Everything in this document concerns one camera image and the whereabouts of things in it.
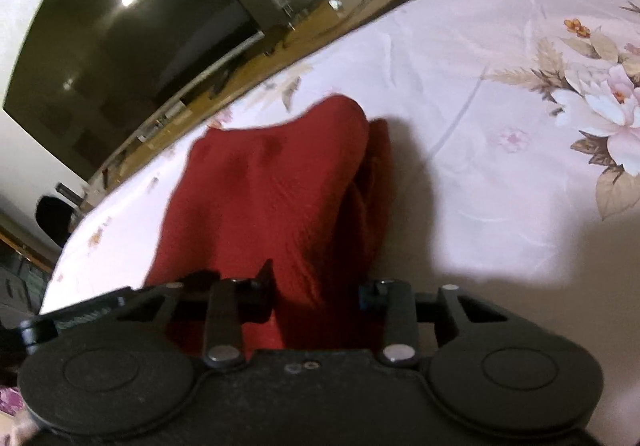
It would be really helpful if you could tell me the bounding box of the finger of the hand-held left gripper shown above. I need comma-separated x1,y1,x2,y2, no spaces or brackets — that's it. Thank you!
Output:
19,290,137,348

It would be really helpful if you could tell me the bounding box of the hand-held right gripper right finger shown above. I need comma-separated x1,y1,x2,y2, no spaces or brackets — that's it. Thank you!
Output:
359,278,481,367

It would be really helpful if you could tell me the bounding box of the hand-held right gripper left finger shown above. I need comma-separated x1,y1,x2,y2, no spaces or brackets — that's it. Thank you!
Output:
120,260,277,370

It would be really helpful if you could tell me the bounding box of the red garment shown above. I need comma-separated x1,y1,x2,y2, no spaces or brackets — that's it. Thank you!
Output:
144,94,393,352

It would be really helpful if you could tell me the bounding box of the black chair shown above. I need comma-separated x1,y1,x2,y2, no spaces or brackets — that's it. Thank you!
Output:
36,196,77,247

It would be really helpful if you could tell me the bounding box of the floral white bedsheet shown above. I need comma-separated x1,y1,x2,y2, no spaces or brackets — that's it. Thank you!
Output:
0,0,640,446

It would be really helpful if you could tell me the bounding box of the black flat television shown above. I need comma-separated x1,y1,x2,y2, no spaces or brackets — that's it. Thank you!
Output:
2,0,266,180

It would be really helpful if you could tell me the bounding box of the wooden television stand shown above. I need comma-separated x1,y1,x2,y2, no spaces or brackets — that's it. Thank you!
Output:
70,0,421,227

